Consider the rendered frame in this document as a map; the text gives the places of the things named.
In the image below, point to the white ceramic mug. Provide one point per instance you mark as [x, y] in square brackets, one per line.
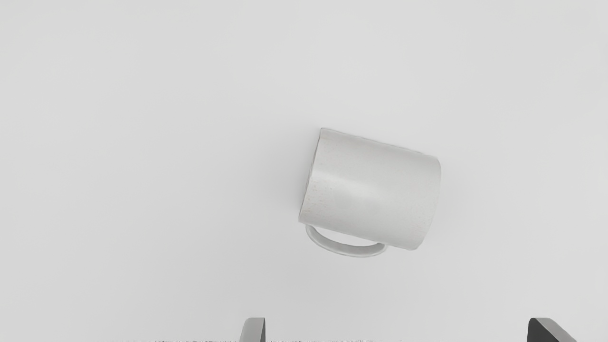
[370, 187]

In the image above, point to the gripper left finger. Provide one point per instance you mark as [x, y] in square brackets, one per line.
[253, 330]

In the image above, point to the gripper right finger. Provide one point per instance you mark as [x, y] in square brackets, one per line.
[547, 332]

